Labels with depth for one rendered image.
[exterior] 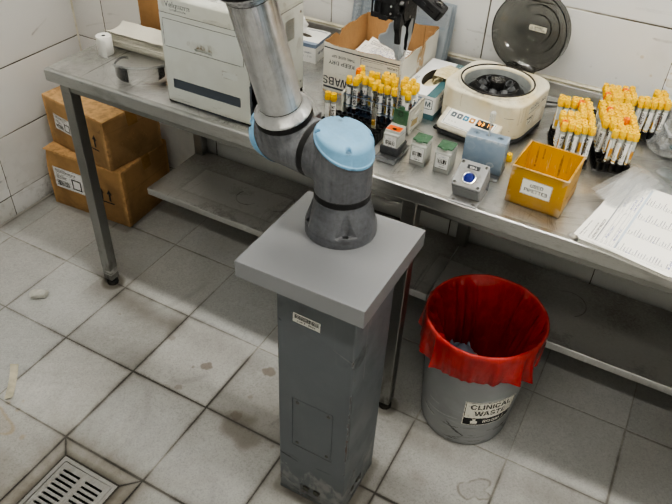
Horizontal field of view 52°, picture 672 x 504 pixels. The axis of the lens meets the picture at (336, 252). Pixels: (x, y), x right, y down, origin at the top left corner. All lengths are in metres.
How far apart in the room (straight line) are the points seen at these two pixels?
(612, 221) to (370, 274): 0.61
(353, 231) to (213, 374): 1.12
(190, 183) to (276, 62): 1.54
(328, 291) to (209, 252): 1.58
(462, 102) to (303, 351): 0.78
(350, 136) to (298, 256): 0.26
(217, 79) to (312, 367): 0.79
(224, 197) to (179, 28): 0.93
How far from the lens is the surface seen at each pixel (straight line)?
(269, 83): 1.28
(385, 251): 1.38
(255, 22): 1.20
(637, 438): 2.43
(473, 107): 1.87
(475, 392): 2.00
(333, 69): 2.02
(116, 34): 2.38
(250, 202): 2.62
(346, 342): 1.49
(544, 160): 1.73
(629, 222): 1.67
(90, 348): 2.53
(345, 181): 1.30
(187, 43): 1.89
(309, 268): 1.33
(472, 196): 1.62
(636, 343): 2.32
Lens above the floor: 1.79
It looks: 40 degrees down
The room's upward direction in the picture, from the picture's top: 3 degrees clockwise
